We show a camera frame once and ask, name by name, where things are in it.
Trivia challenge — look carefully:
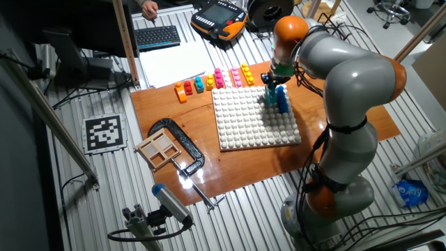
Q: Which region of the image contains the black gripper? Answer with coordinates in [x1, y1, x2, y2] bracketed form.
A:
[260, 73, 292, 93]

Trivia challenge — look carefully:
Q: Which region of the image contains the teal four-stud block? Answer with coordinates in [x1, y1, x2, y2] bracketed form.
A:
[264, 85, 277, 106]

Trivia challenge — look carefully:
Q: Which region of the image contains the blue four-stud block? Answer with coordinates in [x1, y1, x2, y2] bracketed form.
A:
[275, 85, 291, 115]

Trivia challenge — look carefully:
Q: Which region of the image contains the person's bare hand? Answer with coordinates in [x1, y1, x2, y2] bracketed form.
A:
[141, 0, 160, 20]

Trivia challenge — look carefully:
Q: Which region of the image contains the yellow four-stud block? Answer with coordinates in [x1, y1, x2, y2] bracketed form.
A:
[240, 62, 256, 87]

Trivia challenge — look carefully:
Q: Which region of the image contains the light pink four-stud block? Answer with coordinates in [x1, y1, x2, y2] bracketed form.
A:
[230, 66, 244, 89]

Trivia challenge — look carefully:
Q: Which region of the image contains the white studded baseplate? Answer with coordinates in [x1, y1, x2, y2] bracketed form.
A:
[211, 83, 302, 152]

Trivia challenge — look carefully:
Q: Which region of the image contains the white four-stud block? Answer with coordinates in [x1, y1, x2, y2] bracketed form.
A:
[222, 68, 234, 89]

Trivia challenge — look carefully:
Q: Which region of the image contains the magenta three-stud block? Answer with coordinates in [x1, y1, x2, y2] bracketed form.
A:
[213, 68, 226, 90]

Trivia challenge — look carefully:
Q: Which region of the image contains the teal two-stud block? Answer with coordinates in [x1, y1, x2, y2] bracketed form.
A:
[193, 76, 206, 94]

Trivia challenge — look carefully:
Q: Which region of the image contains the black round spool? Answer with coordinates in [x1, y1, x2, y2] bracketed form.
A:
[246, 0, 295, 32]

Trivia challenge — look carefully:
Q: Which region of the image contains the orange and black teach pendant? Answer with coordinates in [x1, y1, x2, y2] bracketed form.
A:
[190, 0, 248, 43]

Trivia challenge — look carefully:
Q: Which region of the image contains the wooden work board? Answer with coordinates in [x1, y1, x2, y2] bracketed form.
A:
[130, 59, 402, 207]

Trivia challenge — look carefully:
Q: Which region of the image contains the orange sloped block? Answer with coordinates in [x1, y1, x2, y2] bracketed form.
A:
[174, 82, 188, 105]

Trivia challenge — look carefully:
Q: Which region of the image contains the white paper stack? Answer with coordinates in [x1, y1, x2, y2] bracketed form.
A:
[138, 41, 215, 89]

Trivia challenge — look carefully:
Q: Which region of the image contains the black C-clamp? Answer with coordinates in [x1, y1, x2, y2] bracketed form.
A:
[147, 117, 227, 212]

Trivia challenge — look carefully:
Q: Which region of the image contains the black computer keyboard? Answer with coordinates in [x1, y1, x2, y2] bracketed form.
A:
[133, 25, 183, 52]

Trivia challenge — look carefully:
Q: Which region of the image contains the office chair base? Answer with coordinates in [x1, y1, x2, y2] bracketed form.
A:
[366, 0, 413, 30]

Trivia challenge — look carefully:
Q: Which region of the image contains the brown cardboard box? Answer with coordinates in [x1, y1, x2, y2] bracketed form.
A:
[411, 41, 446, 113]

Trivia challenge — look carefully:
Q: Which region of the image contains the short aluminium profile bar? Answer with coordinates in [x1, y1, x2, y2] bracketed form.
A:
[390, 141, 446, 177]

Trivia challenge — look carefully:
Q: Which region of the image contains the black and white marker plate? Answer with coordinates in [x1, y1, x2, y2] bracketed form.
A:
[81, 113, 129, 155]

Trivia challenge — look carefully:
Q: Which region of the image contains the blue plastic bag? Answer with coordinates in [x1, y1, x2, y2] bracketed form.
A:
[390, 178, 430, 208]

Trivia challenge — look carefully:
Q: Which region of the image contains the clear plastic bag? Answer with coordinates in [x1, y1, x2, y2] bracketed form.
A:
[417, 130, 446, 195]

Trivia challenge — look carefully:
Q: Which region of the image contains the black computer monitor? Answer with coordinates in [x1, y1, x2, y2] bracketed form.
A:
[33, 0, 140, 91]

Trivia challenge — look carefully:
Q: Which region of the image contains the long aluminium profile bar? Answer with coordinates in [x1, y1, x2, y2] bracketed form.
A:
[0, 48, 101, 191]

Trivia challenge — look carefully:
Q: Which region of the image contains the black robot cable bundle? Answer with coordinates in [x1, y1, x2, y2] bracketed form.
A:
[294, 127, 330, 251]

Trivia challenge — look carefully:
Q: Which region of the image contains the small wooden compartment frame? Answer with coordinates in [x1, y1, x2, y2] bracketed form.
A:
[134, 128, 183, 172]

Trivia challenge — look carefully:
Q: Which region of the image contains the wooden upright post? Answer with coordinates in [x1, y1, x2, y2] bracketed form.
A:
[111, 0, 141, 89]

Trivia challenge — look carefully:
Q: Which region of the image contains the grey camera with blue end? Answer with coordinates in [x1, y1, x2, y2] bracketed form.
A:
[151, 183, 194, 226]

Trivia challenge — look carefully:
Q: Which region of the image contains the slanted wooden post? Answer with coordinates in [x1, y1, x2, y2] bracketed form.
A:
[394, 3, 446, 63]

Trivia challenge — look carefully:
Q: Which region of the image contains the aluminium camera mount profile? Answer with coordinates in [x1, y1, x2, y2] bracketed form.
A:
[121, 204, 165, 251]

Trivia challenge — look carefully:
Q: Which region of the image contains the black camera cable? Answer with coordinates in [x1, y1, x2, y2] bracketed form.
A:
[107, 215, 193, 243]

